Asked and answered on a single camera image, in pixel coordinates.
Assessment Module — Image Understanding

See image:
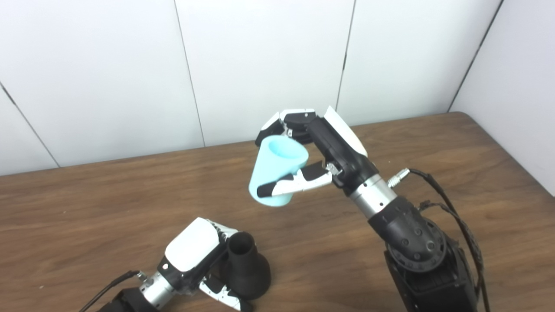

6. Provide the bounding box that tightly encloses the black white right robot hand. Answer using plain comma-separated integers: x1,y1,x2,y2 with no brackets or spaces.
255,106,379,198

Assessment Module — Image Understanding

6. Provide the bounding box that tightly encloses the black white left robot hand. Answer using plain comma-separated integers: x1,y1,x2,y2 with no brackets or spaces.
157,218,252,312

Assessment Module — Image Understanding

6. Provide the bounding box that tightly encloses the black funnel-shaped nozzle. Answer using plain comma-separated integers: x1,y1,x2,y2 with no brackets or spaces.
223,231,272,300

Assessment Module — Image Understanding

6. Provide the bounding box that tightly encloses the light blue cylinder cup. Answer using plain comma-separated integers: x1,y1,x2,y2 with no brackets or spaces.
248,135,309,207

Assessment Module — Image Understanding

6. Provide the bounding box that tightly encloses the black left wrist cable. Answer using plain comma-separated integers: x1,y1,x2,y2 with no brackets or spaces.
78,270,146,312

